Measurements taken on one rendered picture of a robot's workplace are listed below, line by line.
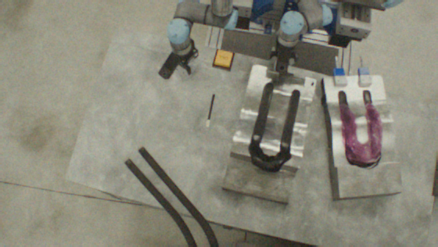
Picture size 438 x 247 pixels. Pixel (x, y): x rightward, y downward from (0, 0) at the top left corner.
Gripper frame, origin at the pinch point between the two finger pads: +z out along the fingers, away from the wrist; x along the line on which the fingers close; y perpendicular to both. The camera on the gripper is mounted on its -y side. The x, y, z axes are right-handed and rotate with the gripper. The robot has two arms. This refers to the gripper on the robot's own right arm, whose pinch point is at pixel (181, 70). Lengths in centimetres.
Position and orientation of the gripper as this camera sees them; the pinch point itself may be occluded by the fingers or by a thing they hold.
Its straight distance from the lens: 189.4
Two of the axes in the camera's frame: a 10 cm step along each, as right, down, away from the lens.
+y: 6.8, -7.1, 1.9
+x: -7.4, -6.5, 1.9
